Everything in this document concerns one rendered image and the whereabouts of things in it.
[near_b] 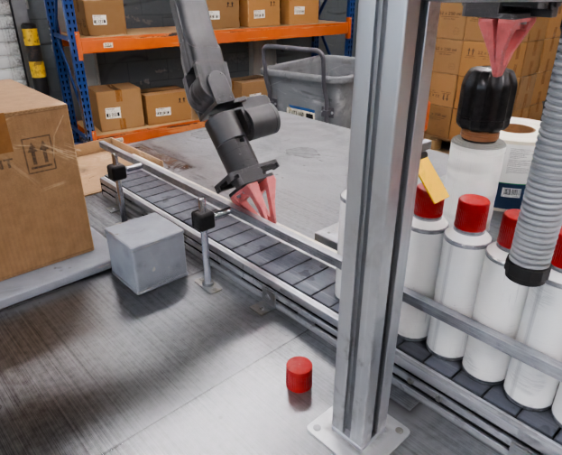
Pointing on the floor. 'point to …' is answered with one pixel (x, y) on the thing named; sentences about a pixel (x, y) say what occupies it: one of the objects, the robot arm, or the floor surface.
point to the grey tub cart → (311, 85)
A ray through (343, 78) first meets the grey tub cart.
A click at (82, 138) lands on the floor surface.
